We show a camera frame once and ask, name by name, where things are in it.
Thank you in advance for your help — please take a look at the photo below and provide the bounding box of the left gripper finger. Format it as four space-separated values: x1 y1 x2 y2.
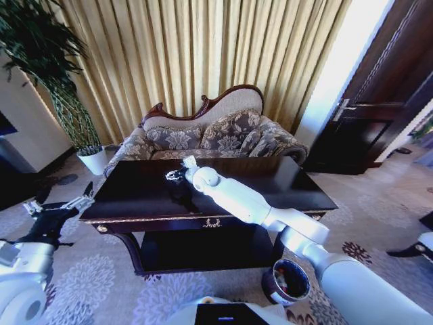
22 198 45 217
64 181 96 213

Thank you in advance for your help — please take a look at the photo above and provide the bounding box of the white crumpled trash paper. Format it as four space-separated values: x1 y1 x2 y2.
274 267 290 289

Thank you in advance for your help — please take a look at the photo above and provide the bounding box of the dark round trash bin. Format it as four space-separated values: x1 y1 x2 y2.
261 258 311 307

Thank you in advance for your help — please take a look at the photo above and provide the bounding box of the dark glossy wooden table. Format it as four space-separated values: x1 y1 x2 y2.
79 156 339 276

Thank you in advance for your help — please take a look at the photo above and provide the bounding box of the long floral sofa cushion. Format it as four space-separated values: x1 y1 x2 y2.
144 124 204 152

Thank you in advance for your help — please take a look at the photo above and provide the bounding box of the white plant pot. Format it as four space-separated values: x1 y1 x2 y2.
76 145 109 177

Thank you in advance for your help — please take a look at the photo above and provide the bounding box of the large floral sofa cushion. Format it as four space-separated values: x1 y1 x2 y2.
201 110 262 152

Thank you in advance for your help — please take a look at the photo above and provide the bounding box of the small floral sofa cushion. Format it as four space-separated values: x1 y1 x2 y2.
239 128 272 158

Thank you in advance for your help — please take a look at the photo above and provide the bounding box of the floral carved-wood sofa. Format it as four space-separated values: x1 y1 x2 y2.
103 84 311 179

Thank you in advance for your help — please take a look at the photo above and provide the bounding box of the golden pleated curtain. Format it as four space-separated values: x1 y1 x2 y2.
42 0 353 147

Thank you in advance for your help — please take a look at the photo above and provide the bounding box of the white robot front shell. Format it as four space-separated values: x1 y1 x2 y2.
164 293 289 325

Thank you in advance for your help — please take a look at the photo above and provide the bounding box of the tall green potted plant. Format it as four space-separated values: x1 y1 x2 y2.
0 0 103 157

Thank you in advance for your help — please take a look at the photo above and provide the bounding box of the dark wooden door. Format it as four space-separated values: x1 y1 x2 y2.
303 0 433 176

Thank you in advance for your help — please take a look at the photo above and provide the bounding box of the white and black chair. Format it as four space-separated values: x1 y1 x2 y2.
386 210 433 265

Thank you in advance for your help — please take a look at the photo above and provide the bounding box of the silver door handle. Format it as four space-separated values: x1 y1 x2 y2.
332 98 357 123

